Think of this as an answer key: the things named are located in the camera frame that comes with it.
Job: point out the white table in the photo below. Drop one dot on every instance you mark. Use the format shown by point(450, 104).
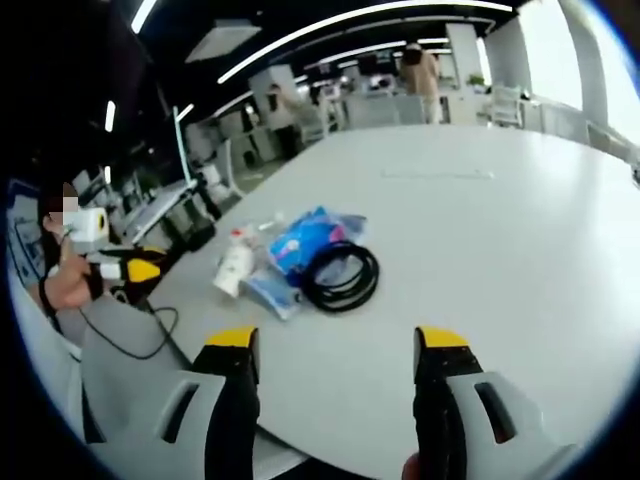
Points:
point(450, 225)

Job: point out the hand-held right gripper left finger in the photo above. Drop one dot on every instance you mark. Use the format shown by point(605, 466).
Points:
point(200, 425)

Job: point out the small white tube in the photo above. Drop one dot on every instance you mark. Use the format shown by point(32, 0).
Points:
point(270, 221)

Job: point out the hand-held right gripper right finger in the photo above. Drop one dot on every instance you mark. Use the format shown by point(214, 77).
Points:
point(480, 415)

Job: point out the green potted plant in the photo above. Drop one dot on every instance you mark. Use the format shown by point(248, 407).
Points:
point(476, 80)

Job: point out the white upright pole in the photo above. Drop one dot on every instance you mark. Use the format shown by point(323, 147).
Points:
point(182, 145)

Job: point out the person's right hand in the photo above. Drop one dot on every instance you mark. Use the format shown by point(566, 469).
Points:
point(414, 467)

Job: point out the person's left hand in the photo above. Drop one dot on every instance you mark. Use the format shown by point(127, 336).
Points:
point(75, 285)

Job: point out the blue plastic packet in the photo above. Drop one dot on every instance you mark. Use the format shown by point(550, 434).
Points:
point(310, 240)

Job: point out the person's grey clothed torso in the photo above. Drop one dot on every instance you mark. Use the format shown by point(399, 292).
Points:
point(37, 320)

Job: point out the white spray bottle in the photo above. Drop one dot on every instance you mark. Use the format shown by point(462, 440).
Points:
point(234, 267)

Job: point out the clear packet with blue print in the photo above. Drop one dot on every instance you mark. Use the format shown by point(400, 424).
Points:
point(272, 295)

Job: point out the white office chair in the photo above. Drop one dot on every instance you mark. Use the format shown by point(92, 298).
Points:
point(506, 105)

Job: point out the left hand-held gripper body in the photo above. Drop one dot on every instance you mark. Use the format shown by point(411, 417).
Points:
point(87, 230)

